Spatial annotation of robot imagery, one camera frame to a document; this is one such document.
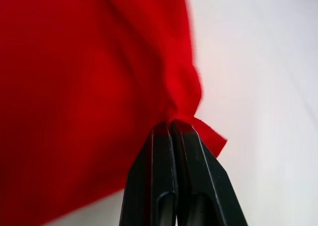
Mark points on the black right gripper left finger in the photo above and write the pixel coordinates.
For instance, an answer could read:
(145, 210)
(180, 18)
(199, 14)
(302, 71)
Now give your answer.
(151, 176)

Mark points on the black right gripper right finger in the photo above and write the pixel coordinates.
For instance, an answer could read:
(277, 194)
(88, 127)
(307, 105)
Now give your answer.
(203, 191)

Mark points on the red t-shirt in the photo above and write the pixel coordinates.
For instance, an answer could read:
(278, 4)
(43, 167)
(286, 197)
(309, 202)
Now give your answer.
(74, 87)

